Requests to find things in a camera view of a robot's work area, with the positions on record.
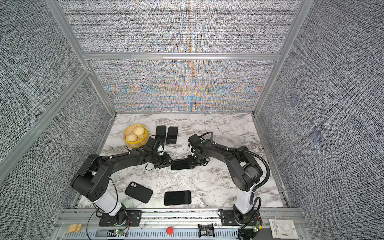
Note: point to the black phone front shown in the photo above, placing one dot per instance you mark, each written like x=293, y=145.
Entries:
x=177, y=198

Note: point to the wooden clips stack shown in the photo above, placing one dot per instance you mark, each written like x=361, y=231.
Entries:
x=74, y=228

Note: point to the left steamed bun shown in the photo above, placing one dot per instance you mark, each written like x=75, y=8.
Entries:
x=131, y=137

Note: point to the right steamed bun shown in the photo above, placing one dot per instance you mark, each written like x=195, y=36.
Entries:
x=139, y=131

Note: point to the aluminium front rail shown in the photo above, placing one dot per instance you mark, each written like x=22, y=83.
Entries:
x=153, y=225

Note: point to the red emergency button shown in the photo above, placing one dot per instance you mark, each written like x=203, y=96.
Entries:
x=169, y=230

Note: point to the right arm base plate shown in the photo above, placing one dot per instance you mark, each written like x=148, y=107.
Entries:
x=236, y=218

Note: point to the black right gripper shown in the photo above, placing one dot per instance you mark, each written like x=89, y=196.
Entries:
x=193, y=163

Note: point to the black phone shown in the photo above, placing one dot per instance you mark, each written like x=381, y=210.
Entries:
x=177, y=198
x=181, y=165

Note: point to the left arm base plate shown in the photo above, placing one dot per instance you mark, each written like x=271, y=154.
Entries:
x=121, y=219

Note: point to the yellow bamboo steamer basket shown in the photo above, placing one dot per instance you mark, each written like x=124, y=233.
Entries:
x=140, y=142

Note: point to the black phone case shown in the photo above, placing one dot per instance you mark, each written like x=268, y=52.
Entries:
x=139, y=192
x=161, y=133
x=172, y=135

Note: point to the steamed bun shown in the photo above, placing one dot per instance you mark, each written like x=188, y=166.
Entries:
x=131, y=137
x=139, y=131

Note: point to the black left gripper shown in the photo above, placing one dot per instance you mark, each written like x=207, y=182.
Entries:
x=166, y=161

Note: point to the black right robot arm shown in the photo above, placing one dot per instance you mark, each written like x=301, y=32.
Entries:
x=248, y=171

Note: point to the small black electronics box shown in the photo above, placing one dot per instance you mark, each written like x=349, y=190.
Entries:
x=206, y=230

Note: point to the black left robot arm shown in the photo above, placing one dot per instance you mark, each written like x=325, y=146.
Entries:
x=94, y=176

